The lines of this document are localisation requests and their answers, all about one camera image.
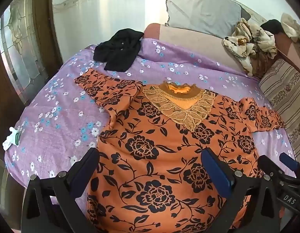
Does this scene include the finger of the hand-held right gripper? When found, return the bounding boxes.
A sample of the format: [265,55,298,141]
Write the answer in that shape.
[279,153,300,174]
[257,155,283,180]

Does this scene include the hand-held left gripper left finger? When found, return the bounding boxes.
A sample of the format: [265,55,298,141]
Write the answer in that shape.
[21,148,100,233]

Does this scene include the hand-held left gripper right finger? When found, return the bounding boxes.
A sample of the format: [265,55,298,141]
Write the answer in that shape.
[201,148,283,233]

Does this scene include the orange black floral blouse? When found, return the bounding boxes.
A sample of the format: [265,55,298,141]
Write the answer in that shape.
[74,68,286,233]

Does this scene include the purple floral bedsheet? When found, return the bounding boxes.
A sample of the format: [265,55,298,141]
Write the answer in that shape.
[5,38,300,214]

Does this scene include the striped floral cushion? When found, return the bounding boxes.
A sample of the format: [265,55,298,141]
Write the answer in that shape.
[259,59,300,161]

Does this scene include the white green plastic clip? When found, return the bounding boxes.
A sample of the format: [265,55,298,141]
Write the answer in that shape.
[2,127,22,151]

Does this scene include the cream brown floral cloth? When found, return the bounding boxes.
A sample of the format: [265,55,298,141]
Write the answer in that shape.
[222,17,278,76]

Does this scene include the black garment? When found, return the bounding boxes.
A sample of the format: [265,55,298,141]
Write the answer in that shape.
[93,29,144,73]

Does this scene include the beige bolster cushion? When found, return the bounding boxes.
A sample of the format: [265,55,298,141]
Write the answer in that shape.
[143,23,248,72]

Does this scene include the dark cloth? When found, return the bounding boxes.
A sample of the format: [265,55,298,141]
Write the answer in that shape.
[260,19,286,36]

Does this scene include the cream crumpled cloth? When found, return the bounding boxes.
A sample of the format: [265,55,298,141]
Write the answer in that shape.
[281,13,300,43]

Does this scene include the patterned glass door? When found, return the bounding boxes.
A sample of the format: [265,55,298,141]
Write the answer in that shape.
[0,0,54,100]

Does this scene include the grey pillow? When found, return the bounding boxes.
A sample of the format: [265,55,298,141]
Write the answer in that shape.
[165,0,251,39]

